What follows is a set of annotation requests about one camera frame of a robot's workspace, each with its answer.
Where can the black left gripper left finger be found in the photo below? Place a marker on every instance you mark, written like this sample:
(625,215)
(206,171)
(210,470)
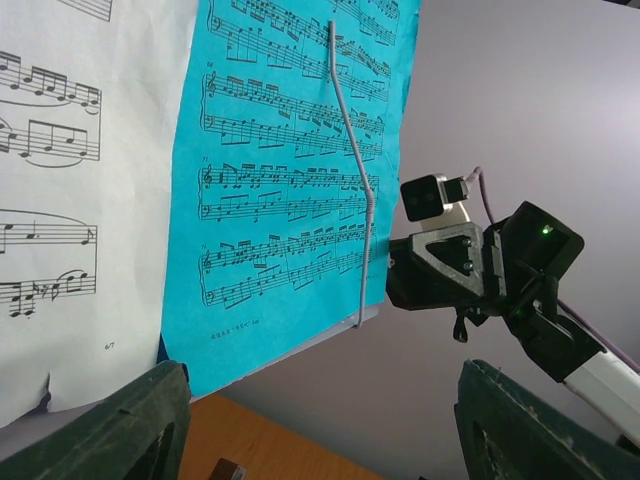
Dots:
(139,432)

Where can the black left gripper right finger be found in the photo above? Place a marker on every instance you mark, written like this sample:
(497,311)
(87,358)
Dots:
(507,432)

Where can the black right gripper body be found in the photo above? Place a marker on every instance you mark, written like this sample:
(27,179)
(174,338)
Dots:
(459,266)

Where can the white tripod music stand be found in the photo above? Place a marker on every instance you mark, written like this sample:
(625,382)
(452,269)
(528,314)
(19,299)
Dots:
(283,200)

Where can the teal folder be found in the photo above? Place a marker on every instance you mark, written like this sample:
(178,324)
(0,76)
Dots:
(375,48)

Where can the brown wooden metronome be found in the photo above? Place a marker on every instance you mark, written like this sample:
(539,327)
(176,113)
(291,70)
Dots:
(228,470)

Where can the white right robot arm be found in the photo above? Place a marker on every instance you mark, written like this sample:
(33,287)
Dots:
(512,270)

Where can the white sheet music pages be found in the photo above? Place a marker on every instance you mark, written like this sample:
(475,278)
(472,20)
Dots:
(90,94)

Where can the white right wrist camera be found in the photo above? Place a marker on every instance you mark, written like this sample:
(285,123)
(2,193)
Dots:
(435,202)

